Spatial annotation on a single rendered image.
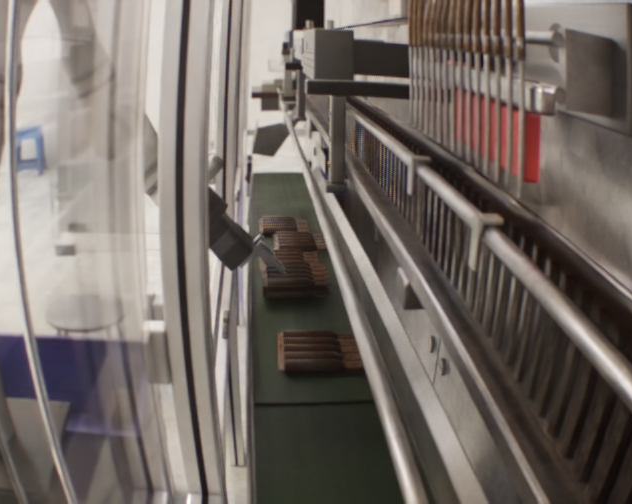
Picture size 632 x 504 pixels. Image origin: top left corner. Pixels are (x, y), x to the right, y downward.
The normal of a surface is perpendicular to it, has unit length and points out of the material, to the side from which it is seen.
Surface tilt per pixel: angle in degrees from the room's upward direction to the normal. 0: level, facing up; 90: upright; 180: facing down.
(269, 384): 2
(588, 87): 90
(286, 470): 2
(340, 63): 90
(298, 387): 2
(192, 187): 90
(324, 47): 90
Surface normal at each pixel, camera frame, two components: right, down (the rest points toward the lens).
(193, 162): 0.07, 0.32
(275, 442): 0.01, -0.96
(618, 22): -1.00, 0.00
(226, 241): -0.17, 0.04
